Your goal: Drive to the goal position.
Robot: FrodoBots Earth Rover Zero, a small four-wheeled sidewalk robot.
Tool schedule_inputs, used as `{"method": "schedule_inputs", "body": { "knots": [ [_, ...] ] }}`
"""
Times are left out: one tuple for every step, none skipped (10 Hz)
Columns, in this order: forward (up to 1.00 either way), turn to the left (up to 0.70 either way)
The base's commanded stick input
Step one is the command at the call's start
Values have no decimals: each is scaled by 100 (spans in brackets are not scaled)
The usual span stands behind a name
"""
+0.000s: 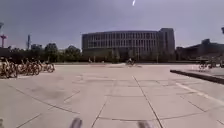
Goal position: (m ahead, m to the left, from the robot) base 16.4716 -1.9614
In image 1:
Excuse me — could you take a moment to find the curved grey office building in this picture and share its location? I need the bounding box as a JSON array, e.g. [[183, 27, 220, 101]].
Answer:
[[81, 27, 176, 63]]

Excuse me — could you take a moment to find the grey stone slab plaza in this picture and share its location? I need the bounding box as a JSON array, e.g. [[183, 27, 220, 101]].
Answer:
[[0, 63, 224, 128]]

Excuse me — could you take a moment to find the row of trees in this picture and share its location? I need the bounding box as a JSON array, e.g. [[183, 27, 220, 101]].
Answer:
[[0, 42, 174, 64]]

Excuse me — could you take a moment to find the robot's own part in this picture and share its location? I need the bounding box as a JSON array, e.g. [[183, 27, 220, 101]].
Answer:
[[137, 120, 152, 128], [69, 117, 84, 128]]

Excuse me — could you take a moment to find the row of yellow bicycles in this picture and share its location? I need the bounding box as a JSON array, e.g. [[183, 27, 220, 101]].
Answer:
[[0, 56, 56, 80]]

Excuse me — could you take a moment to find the dark tower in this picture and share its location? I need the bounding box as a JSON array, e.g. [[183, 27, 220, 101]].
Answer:
[[26, 33, 32, 51]]

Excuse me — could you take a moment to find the raised stone platform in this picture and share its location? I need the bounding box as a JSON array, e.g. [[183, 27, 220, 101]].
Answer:
[[169, 67, 224, 85]]

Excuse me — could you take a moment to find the low dark building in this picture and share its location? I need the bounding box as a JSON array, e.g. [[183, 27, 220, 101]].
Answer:
[[175, 38, 224, 62]]

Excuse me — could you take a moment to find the group of parked bicycles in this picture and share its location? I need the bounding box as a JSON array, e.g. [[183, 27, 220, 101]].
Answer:
[[198, 58, 224, 71]]

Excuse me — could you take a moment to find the tall light mast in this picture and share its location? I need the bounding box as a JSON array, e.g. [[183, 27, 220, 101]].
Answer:
[[0, 21, 8, 50]]

